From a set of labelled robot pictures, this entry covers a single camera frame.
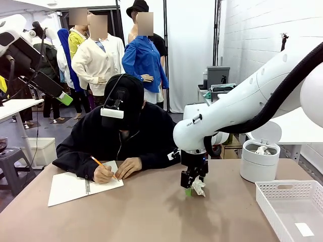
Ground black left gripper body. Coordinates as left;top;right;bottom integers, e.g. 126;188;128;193
0;44;42;79

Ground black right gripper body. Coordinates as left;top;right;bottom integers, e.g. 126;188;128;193
181;150;209;177

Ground white paper ball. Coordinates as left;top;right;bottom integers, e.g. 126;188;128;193
191;178;206;198
254;145;273;155

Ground white paper sheet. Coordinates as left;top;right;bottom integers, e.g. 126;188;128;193
100;160;119;175

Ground orange pencil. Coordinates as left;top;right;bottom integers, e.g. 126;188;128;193
90;155;120;182

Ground white spiral notebook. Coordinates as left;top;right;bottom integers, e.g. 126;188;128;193
47;172;125;208

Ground person's right forearm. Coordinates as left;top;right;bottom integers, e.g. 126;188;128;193
52;150;100;182

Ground person's left forearm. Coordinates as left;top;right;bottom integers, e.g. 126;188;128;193
138;148;181;170

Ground person's left hand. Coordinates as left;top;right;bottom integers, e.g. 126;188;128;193
114;157;144;180

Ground person's right hand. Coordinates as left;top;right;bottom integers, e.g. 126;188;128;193
92;164;116;185

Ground mannequin in white coat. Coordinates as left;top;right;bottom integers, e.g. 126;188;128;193
56;46;75;89

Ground background person dark-haired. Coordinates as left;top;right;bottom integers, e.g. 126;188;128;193
32;42;63;121

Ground white desk with leg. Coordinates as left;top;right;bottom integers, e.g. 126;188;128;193
0;98;45;169

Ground background person dark trousers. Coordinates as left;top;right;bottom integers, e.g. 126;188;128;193
11;80;35;129

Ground yellow object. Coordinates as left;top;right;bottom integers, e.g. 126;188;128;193
0;75;7;99

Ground low wooden shelf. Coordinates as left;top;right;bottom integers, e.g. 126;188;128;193
221;143;242;159

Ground long blue garment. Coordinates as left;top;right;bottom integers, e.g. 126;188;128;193
57;28;83;93

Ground mannequin in yellow jacket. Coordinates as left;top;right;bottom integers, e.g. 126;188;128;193
68;7;89;59

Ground person's black jacket torso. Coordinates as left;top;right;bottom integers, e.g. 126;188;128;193
57;102;181;163

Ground white round trash bin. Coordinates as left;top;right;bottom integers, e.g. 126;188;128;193
239;139;281;183

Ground mannequin in cream cardigan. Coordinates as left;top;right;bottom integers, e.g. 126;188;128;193
71;15;126;109

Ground white storage box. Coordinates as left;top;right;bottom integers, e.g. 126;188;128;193
24;137;57;167

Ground small white side table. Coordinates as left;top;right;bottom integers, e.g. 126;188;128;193
197;85;221;107

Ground grey plastic stool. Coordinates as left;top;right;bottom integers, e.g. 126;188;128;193
0;148;36;196

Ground grey tray with green item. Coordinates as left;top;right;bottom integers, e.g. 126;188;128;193
210;84;238;93

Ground white trash bin lid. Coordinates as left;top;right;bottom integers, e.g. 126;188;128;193
252;120;283;146

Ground white perforated plastic basket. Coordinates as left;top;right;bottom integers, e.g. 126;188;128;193
255;179;323;242

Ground black baseball cap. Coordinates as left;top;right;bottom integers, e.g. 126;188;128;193
101;73;145;131

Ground grey box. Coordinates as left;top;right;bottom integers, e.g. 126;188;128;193
206;66;231;89

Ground large white table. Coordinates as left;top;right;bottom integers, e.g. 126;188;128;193
217;92;323;159

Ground mannequin in blue shirt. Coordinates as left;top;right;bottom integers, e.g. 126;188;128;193
122;11;170;109

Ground black backdrop stand pole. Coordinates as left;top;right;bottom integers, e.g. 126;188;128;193
213;0;223;67
163;0;170;111

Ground white backdrop curtain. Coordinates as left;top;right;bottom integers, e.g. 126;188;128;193
120;0;218;113

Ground flat white paper slip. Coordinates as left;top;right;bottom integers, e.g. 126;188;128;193
294;222;315;237

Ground black bucket hat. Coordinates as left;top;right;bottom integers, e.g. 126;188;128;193
126;0;149;19

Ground mannequin in black shirt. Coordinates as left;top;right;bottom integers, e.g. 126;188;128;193
127;17;168;58

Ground black light stand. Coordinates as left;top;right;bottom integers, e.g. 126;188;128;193
279;32;290;52

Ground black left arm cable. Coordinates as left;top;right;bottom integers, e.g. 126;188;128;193
5;54;16;82

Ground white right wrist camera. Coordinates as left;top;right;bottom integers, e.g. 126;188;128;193
167;148;181;161

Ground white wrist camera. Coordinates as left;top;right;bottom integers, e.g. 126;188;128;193
167;148;181;161
24;21;58;41

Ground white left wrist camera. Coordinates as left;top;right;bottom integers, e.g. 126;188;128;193
24;21;58;41

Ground thin black hanging cable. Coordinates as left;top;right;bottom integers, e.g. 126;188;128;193
33;108;40;168

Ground white head-mounted camera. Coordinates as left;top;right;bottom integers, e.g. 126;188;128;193
100;89;126;119

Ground black corrugated cable hose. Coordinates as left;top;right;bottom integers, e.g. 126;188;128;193
203;41;323;159

